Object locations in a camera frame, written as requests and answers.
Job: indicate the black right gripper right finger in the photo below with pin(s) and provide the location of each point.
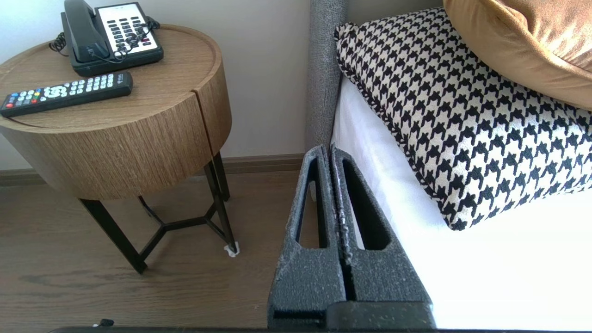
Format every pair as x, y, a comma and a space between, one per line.
388, 282

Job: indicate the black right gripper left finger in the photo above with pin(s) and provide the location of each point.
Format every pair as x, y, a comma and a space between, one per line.
305, 277

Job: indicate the round wooden bedside table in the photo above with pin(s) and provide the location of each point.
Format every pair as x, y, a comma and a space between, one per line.
115, 152

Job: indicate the black TV remote control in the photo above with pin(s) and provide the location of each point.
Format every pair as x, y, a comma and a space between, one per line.
69, 92

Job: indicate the white bed mattress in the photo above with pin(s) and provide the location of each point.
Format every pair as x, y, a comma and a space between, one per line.
485, 277

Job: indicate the black white houndstooth pillow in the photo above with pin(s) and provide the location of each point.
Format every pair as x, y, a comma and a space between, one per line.
462, 115

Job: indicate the round wooden side table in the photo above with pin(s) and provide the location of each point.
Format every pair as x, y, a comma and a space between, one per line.
162, 69

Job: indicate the brown velvet pillow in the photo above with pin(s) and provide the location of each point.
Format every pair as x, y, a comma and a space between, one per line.
532, 41

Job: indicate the black desk telephone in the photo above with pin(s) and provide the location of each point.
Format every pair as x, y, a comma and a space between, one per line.
92, 60

